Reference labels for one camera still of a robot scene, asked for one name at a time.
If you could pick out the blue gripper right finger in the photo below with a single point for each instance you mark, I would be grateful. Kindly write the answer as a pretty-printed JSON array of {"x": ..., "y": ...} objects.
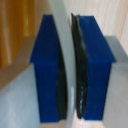
[{"x": 96, "y": 73}]

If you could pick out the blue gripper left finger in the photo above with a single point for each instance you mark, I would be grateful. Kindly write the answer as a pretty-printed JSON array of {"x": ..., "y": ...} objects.
[{"x": 46, "y": 73}]

